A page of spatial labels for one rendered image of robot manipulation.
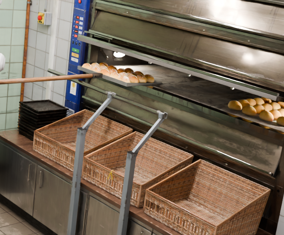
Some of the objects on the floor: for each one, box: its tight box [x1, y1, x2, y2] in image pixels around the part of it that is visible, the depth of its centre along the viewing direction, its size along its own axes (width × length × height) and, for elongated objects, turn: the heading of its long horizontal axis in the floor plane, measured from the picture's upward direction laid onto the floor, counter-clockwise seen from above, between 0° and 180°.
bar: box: [47, 69, 168, 235], centre depth 395 cm, size 31×127×118 cm, turn 19°
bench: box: [0, 129, 273, 235], centre depth 405 cm, size 56×242×58 cm, turn 19°
